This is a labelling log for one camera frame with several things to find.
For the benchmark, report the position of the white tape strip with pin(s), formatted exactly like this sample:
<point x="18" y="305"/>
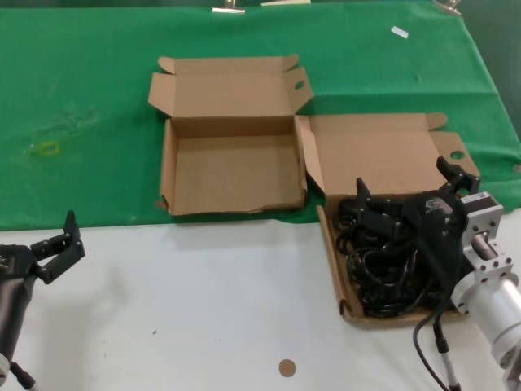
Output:
<point x="399" y="32"/>

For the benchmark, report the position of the open box with round hole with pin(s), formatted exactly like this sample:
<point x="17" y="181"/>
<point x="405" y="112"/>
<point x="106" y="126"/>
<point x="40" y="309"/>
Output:
<point x="386" y="159"/>

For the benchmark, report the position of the metal table clip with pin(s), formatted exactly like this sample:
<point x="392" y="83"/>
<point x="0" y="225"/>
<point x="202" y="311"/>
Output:
<point x="447" y="7"/>

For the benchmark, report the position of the brown cardboard disc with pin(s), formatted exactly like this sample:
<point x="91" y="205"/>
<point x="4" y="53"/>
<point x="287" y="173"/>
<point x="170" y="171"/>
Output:
<point x="287" y="368"/>

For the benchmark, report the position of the torn-edged open cardboard box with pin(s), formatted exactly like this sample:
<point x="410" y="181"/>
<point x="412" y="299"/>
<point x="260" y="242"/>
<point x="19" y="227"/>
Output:
<point x="228" y="171"/>

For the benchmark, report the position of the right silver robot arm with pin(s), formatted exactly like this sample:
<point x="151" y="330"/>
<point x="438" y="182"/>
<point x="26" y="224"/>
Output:
<point x="488" y="301"/>

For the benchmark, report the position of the yellow rubber band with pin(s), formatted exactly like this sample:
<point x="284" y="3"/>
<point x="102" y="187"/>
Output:
<point x="49" y="154"/>

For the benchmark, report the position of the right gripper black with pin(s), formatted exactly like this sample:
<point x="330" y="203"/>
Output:
<point x="435" y="228"/>

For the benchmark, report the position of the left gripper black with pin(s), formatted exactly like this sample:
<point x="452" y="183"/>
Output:
<point x="14" y="301"/>

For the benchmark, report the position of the beige flat object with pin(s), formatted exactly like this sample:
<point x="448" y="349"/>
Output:
<point x="285" y="2"/>

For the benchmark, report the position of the green table cloth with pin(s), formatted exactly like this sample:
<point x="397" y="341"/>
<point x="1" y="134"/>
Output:
<point x="81" y="81"/>

